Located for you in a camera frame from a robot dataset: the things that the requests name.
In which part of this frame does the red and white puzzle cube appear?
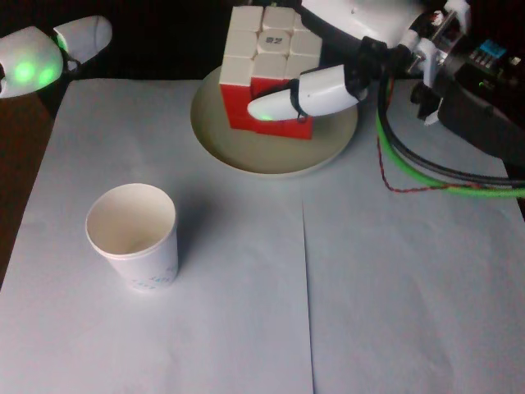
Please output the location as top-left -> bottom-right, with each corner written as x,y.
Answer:
219,3 -> 323,141

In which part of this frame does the round white plate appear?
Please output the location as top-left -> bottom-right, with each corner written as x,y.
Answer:
189,65 -> 359,178

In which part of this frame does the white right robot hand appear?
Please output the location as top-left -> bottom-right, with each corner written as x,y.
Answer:
247,0 -> 416,123

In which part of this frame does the red and black twisted wire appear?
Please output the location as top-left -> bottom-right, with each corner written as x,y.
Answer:
375,133 -> 454,195

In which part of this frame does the white paper sheet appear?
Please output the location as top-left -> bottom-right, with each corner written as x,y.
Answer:
0,79 -> 315,394
300,77 -> 525,394

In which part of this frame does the black cable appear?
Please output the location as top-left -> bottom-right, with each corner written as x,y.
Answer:
384,76 -> 525,190

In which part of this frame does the green cable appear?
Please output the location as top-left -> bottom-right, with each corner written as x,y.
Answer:
375,77 -> 525,199

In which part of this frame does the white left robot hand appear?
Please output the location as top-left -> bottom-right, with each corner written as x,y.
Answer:
0,15 -> 113,100

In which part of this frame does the white paper cup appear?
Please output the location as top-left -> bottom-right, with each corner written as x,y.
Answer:
84,183 -> 180,293

